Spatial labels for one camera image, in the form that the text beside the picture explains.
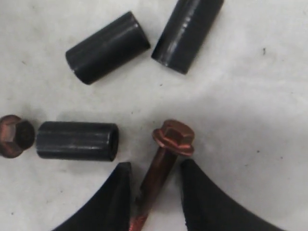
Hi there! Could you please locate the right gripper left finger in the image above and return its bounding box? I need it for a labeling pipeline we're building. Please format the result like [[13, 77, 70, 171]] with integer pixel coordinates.
[[51, 162, 139, 231]]

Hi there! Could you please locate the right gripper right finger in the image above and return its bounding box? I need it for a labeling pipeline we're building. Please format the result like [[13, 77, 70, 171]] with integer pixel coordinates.
[[180, 158, 296, 231]]

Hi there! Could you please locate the copper hex flange bolt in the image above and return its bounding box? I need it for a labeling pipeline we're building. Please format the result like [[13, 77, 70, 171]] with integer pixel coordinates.
[[129, 119, 195, 231], [0, 115, 36, 159]]

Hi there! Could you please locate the black cylindrical sleeve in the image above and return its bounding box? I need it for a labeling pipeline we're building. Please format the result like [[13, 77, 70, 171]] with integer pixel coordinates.
[[65, 11, 151, 85], [151, 0, 225, 75], [35, 121, 120, 163]]

